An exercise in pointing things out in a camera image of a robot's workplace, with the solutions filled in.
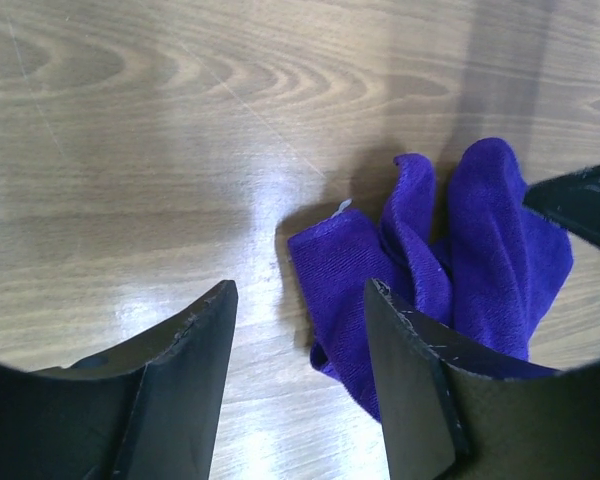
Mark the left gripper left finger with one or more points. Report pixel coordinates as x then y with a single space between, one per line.
146 408

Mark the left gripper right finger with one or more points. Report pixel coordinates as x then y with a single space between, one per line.
454 409

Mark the purple towel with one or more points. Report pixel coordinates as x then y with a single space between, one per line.
492 277

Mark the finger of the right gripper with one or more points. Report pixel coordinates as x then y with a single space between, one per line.
571 201

